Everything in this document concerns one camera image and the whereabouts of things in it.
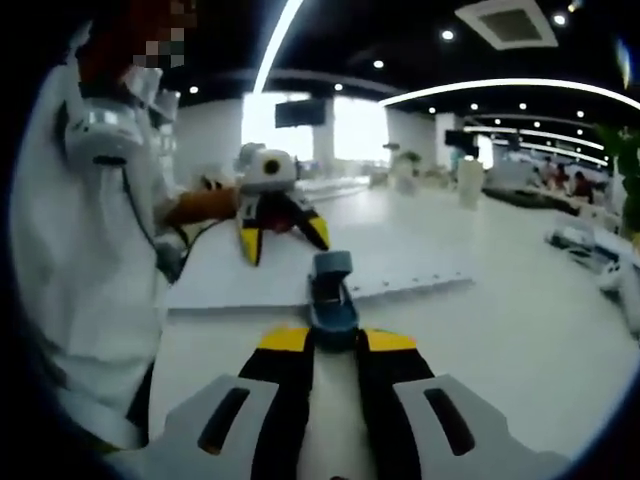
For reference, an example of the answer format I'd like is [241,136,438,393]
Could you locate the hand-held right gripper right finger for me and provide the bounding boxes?
[355,327,572,480]

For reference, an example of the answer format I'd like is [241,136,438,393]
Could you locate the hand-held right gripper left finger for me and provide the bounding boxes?
[102,327,315,480]

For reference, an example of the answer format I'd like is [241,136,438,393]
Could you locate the white paper sheet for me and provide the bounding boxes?
[164,214,475,314]

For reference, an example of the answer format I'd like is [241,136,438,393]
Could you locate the ceiling light strips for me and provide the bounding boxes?
[252,0,640,166]

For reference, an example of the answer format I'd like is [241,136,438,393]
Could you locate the tall cream cup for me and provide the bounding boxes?
[457,156,486,211]

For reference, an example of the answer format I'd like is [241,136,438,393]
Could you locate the person in white shirt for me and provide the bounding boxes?
[12,64,191,451]

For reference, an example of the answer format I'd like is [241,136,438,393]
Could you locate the black flat bag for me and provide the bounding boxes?
[482,185,582,217]

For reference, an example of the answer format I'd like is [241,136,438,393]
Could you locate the grey desk organiser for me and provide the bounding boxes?
[543,219,626,274]

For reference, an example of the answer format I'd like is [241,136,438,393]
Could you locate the ceiling spot lights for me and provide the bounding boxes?
[187,12,614,166]

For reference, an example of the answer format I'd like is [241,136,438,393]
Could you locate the ceiling air vent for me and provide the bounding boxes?
[454,0,560,51]

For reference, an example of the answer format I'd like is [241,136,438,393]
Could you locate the green potted plant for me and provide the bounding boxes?
[594,122,640,236]

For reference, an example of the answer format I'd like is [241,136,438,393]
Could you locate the large wall television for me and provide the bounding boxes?
[274,98,327,129]

